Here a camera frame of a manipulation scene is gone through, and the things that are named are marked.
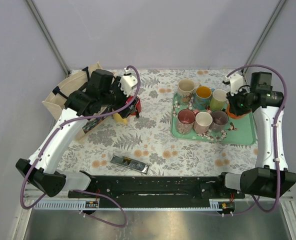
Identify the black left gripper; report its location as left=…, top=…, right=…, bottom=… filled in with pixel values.
left=100, top=76, right=139, bottom=118

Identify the orange mug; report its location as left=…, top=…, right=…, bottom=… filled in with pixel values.
left=226, top=105, right=248, bottom=120

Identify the red mug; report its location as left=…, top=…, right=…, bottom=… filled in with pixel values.
left=129, top=96, right=142, bottom=118

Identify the lime green mug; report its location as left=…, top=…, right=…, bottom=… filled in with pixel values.
left=209, top=89, right=227, bottom=111

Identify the lavender mug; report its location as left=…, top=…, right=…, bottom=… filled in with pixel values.
left=209, top=110, right=229, bottom=133

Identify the blue butterfly mug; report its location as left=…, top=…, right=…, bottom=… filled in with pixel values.
left=192, top=86, right=215, bottom=111

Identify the pink octagonal mug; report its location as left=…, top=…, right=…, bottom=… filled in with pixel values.
left=193, top=111, right=213, bottom=134

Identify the beige floral mug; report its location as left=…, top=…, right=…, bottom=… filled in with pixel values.
left=177, top=78, right=199, bottom=105

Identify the pink round mug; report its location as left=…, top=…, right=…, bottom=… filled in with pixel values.
left=176, top=109, right=199, bottom=135

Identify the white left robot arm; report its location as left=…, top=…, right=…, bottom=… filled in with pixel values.
left=15, top=65, right=141, bottom=198

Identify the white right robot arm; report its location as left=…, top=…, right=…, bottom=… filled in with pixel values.
left=215, top=72, right=296, bottom=199

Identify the yellow mug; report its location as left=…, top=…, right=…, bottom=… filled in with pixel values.
left=112, top=113, right=128, bottom=125

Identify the green floral tray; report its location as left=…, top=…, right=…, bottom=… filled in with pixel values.
left=170, top=94, right=257, bottom=146

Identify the floral table mat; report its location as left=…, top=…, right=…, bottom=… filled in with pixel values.
left=58, top=69, right=258, bottom=176

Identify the beige canvas tote bag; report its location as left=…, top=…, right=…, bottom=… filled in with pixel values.
left=42, top=63, right=106, bottom=141

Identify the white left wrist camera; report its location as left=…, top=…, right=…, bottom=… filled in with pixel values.
left=119, top=73, right=138, bottom=97

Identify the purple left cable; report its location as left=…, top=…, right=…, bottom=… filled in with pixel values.
left=20, top=65, right=141, bottom=228

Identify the purple cable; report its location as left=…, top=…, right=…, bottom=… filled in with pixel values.
left=197, top=64, right=288, bottom=216
left=20, top=65, right=141, bottom=228

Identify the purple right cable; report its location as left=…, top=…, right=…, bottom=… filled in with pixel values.
left=197, top=64, right=288, bottom=216

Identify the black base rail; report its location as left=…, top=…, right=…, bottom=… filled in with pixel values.
left=68, top=175, right=245, bottom=201

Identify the white slotted cable duct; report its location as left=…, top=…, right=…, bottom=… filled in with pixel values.
left=34, top=196, right=224, bottom=212

